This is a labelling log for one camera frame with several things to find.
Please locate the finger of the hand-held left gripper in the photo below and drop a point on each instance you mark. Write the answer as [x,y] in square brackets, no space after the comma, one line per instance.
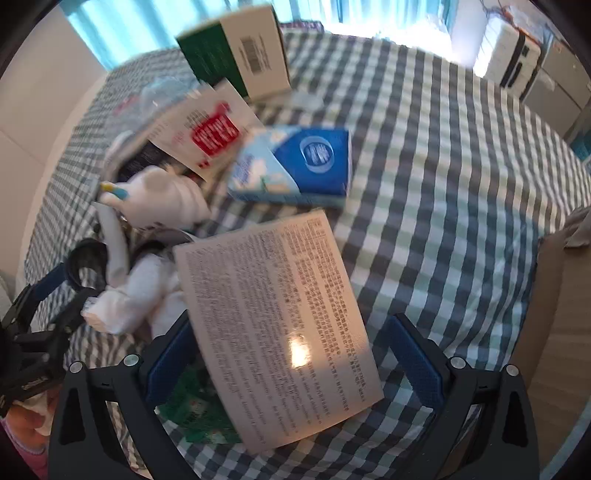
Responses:
[44,284]
[74,311]

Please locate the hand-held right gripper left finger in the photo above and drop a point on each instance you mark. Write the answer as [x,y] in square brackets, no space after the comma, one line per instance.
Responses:
[168,364]

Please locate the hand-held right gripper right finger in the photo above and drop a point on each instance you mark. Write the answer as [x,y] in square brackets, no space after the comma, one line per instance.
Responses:
[415,360]

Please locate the white box with printed text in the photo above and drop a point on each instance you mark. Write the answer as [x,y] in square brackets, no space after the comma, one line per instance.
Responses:
[277,323]

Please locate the cardboard box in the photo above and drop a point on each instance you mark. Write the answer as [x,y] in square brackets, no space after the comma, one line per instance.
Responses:
[554,346]

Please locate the person's left forearm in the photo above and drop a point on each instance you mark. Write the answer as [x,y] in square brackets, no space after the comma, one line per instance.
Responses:
[25,459]

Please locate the person's left hand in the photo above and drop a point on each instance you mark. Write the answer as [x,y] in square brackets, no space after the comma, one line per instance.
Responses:
[27,417]

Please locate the green packet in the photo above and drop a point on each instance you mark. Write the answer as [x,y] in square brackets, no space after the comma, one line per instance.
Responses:
[198,410]

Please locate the white long strip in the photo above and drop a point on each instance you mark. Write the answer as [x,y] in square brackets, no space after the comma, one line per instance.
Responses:
[113,240]

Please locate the white plush toy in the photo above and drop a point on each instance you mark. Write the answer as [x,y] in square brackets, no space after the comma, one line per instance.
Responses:
[166,198]

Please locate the checkered tablecloth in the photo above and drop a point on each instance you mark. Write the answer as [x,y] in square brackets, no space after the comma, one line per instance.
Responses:
[438,184]

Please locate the grey cloth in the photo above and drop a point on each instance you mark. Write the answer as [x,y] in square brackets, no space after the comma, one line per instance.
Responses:
[579,230]

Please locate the clear plastic bag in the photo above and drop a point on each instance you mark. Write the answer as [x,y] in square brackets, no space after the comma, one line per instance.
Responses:
[161,94]

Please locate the blue tissue pack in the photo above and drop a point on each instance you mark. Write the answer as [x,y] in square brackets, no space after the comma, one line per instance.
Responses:
[309,161]

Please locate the white packet with red label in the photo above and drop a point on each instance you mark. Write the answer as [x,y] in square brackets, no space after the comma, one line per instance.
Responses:
[207,124]

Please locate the blue curtain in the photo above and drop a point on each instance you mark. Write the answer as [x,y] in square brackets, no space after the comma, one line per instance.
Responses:
[138,23]

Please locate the green and white box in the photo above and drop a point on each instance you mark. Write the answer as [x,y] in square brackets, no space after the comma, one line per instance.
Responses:
[240,50]

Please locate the grey fridge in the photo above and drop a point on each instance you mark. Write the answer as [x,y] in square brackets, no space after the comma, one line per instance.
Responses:
[558,83]

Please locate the white suitcase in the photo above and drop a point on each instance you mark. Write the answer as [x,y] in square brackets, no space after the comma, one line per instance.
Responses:
[503,50]

